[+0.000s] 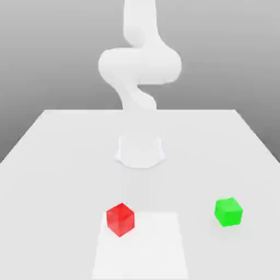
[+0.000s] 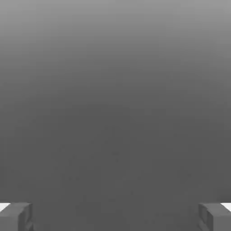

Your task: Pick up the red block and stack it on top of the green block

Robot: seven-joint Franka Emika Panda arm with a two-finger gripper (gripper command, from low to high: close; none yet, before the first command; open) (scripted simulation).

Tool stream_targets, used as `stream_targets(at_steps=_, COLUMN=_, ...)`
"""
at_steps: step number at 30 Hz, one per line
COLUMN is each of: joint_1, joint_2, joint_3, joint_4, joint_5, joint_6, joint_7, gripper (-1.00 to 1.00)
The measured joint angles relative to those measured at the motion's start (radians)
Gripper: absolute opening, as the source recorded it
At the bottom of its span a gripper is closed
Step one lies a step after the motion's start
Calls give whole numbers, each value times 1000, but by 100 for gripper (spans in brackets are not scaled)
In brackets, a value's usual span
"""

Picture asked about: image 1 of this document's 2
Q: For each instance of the small green cube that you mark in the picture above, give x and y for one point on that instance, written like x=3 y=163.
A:
x=228 y=212

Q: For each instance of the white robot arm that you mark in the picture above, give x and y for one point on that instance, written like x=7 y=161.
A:
x=140 y=65

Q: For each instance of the small red cube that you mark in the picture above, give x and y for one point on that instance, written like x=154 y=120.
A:
x=120 y=219

